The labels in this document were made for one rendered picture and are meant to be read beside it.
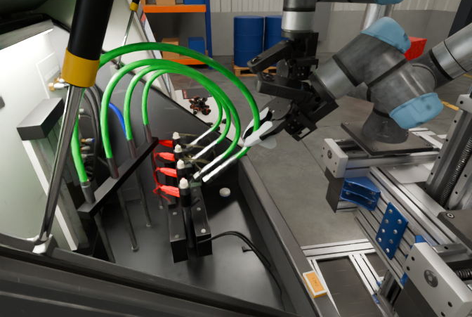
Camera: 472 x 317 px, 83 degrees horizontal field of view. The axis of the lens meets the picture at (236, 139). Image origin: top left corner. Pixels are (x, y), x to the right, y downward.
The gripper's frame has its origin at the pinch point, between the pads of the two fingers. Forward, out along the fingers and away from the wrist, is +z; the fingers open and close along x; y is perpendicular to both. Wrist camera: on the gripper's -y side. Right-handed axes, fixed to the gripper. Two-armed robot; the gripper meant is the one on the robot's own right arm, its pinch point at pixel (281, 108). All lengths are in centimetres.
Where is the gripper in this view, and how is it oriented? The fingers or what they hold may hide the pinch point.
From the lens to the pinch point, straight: 75.6
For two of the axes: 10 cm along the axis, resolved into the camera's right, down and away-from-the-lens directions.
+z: 0.0, 8.7, 4.9
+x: -2.6, -4.8, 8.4
